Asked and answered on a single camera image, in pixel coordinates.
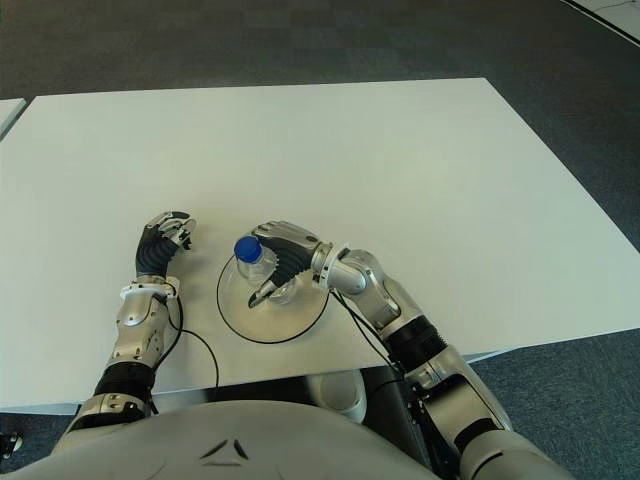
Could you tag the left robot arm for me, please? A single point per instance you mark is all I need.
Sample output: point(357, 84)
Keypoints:
point(135, 325)

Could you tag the grey robot torso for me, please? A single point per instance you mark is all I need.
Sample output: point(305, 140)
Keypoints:
point(225, 440)

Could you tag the white plate black rim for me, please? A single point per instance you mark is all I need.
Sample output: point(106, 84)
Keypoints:
point(280, 325)

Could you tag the clear water bottle blue cap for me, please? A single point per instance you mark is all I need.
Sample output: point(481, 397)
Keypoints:
point(248, 248)

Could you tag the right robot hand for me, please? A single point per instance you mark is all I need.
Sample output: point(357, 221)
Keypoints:
point(292, 250)

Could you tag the small black white wheel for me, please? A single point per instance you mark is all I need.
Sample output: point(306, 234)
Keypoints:
point(12, 444)

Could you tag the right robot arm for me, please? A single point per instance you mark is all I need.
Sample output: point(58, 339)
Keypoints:
point(400, 310)

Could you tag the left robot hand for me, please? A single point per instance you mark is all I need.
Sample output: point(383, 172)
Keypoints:
point(152, 252)

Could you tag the white rounded robot leg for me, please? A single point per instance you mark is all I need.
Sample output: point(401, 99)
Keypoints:
point(345, 395)

